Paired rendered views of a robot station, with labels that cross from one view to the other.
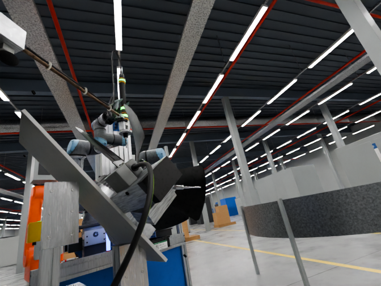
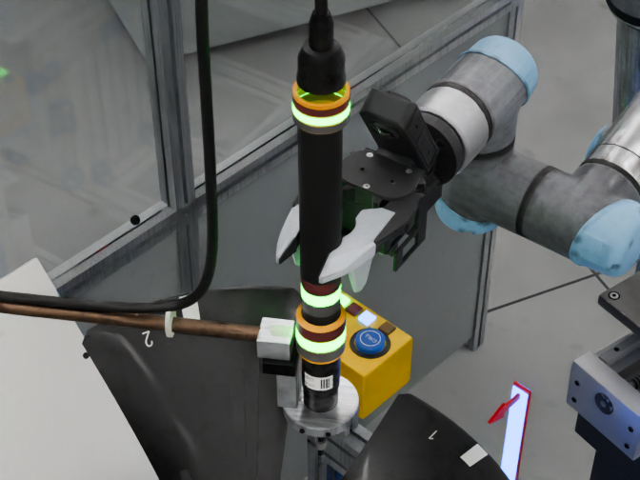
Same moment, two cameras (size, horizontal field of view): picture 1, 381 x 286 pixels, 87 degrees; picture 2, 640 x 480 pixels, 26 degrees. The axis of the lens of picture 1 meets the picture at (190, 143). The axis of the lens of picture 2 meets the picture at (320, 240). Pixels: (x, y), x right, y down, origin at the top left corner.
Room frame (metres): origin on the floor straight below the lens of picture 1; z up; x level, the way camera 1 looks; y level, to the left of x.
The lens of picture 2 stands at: (0.95, -0.49, 2.44)
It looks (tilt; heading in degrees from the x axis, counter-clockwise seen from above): 43 degrees down; 86
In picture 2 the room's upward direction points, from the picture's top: straight up
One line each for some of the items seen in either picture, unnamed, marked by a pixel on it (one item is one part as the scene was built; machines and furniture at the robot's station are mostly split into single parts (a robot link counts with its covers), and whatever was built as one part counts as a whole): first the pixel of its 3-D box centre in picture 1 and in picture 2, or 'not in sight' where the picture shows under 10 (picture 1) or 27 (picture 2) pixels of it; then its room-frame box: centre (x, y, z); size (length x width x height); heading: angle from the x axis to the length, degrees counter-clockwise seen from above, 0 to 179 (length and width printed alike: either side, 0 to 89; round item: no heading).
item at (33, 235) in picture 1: (47, 231); (345, 351); (1.07, 0.81, 1.02); 0.16 x 0.10 x 0.11; 133
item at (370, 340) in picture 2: not in sight; (370, 341); (1.10, 0.77, 1.08); 0.04 x 0.04 x 0.02
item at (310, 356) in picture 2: not in sight; (320, 340); (1.00, 0.35, 1.54); 0.04 x 0.04 x 0.01
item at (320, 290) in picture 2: not in sight; (321, 277); (1.00, 0.35, 1.62); 0.03 x 0.03 x 0.01
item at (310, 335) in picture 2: not in sight; (320, 319); (1.00, 0.35, 1.57); 0.04 x 0.04 x 0.01
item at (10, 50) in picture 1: (8, 56); not in sight; (0.43, 0.47, 1.48); 0.05 x 0.04 x 0.05; 168
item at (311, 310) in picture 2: not in sight; (320, 298); (1.00, 0.35, 1.60); 0.03 x 0.03 x 0.01
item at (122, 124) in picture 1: (123, 125); (310, 371); (0.99, 0.35, 1.50); 0.09 x 0.07 x 0.10; 168
